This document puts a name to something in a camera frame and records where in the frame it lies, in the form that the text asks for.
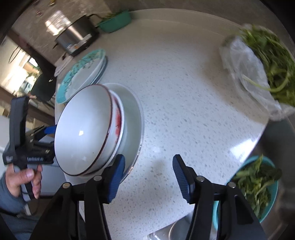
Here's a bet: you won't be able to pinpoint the blue colander with greens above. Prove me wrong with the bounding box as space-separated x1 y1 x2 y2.
211 154 283 231

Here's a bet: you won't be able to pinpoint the stainless steel sink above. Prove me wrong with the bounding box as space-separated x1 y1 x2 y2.
147 117 295 240

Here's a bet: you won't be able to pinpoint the person's left forearm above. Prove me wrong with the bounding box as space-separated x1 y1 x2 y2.
1 173 36 239

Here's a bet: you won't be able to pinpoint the person's left hand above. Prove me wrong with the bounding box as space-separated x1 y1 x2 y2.
5 164 43 199

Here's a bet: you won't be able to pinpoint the white bowl blue rim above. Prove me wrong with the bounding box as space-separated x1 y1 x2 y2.
105 83 145 181

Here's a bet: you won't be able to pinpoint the teal floral plate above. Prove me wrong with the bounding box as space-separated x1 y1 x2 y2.
91 56 108 85
55 49 106 104

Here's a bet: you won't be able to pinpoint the stainless steel pot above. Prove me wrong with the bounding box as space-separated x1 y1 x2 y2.
53 13 100 57

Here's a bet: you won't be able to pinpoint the teal basin with greens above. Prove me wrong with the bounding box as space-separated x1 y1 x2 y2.
96 10 131 33

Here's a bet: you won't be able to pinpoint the plastic bag of greens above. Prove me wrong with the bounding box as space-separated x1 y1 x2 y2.
220 25 294 121

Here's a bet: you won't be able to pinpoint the white bowl red flowers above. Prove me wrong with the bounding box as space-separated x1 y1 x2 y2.
55 85 124 176

